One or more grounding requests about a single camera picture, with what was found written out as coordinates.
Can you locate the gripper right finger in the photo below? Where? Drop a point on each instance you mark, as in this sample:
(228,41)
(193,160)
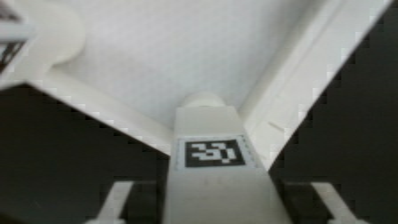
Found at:
(344,216)

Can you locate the white desk top tray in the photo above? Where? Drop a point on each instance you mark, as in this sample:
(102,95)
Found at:
(255,49)

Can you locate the white desk leg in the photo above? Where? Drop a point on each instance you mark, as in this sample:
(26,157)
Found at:
(221,190)
(42,38)

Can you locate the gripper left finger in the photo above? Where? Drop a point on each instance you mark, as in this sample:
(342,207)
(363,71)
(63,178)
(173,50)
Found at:
(111,211)

